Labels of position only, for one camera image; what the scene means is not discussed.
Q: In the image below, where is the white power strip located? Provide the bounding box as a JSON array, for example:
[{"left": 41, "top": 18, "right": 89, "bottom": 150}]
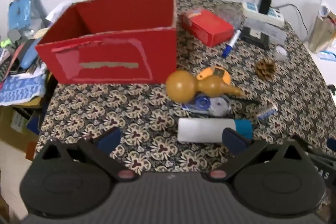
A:
[{"left": 241, "top": 1, "right": 285, "bottom": 26}]

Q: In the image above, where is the red cardboard box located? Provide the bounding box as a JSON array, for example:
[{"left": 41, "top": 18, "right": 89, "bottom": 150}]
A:
[{"left": 35, "top": 0, "right": 177, "bottom": 85}]

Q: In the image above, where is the orange tape measure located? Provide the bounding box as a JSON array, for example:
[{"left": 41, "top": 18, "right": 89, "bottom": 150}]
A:
[{"left": 196, "top": 66, "right": 231, "bottom": 85}]

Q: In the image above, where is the blue correction tape dispenser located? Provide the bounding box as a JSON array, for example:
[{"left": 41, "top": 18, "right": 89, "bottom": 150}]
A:
[{"left": 181, "top": 94, "right": 231, "bottom": 117}]

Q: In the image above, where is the white bottle with blue cap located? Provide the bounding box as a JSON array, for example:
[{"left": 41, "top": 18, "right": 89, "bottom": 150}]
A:
[{"left": 177, "top": 118, "right": 254, "bottom": 143}]

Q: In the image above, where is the brown gourd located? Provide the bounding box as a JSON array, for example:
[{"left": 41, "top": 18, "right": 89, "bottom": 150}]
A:
[{"left": 165, "top": 70, "right": 244, "bottom": 103}]

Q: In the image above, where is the clear plastic case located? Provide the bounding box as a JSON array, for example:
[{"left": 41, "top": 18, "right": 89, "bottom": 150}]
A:
[{"left": 243, "top": 18, "right": 286, "bottom": 45}]

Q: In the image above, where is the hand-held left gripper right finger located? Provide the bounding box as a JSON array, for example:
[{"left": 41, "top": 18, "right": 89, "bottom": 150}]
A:
[{"left": 202, "top": 127, "right": 307, "bottom": 182}]

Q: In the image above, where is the black charger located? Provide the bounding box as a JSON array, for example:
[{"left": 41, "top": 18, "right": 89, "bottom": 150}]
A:
[{"left": 259, "top": 0, "right": 272, "bottom": 14}]

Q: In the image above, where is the small red box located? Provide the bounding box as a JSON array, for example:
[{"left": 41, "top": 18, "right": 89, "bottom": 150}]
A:
[{"left": 181, "top": 9, "right": 235, "bottom": 47}]

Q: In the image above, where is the blue white packet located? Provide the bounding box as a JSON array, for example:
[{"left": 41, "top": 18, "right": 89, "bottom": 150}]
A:
[{"left": 318, "top": 49, "right": 336, "bottom": 62}]

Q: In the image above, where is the black pen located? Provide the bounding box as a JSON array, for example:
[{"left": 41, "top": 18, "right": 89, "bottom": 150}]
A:
[{"left": 226, "top": 95, "right": 261, "bottom": 106}]

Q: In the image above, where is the patterned tablecloth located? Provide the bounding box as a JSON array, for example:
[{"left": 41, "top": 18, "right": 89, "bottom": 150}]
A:
[{"left": 34, "top": 0, "right": 336, "bottom": 214}]

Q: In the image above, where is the brown pine cone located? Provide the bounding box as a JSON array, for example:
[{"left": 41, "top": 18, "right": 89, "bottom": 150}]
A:
[{"left": 256, "top": 58, "right": 276, "bottom": 81}]

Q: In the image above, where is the beige paper bag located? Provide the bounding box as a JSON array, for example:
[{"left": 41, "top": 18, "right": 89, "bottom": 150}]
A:
[{"left": 307, "top": 5, "right": 336, "bottom": 54}]

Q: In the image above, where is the small clear tape roll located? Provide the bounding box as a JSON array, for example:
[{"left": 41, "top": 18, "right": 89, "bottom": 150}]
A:
[{"left": 274, "top": 46, "right": 287, "bottom": 61}]

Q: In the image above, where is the purple tissue pack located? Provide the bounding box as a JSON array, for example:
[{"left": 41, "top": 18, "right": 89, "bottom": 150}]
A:
[{"left": 46, "top": 0, "right": 72, "bottom": 28}]

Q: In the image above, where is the brown cardboard carton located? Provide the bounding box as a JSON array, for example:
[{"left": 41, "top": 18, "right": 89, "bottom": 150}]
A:
[{"left": 0, "top": 106, "right": 42, "bottom": 153}]

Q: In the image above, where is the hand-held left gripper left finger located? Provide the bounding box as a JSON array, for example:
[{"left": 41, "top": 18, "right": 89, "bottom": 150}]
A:
[{"left": 39, "top": 127, "right": 139, "bottom": 182}]

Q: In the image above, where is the blue and white marker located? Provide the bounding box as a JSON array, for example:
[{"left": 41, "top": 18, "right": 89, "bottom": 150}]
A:
[{"left": 222, "top": 29, "right": 242, "bottom": 59}]

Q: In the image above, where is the blue patterned paper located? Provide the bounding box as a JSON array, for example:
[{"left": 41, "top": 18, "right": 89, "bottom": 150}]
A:
[{"left": 0, "top": 74, "right": 48, "bottom": 106}]

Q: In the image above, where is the grey power cord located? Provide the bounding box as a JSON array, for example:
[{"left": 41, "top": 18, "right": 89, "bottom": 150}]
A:
[{"left": 273, "top": 4, "right": 309, "bottom": 35}]

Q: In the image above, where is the blue plastic bag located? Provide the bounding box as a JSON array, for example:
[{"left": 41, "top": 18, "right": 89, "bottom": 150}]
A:
[{"left": 8, "top": 0, "right": 48, "bottom": 33}]

